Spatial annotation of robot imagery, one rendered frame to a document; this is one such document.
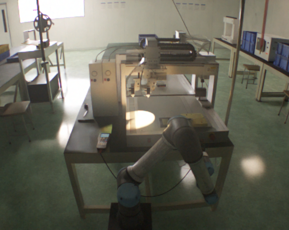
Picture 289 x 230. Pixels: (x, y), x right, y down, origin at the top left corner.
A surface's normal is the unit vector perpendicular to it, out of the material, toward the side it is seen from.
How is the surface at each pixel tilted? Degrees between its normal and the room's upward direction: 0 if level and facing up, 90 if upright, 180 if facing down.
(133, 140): 90
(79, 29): 90
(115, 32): 90
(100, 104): 90
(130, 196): 7
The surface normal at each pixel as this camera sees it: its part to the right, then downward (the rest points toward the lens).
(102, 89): 0.07, 0.46
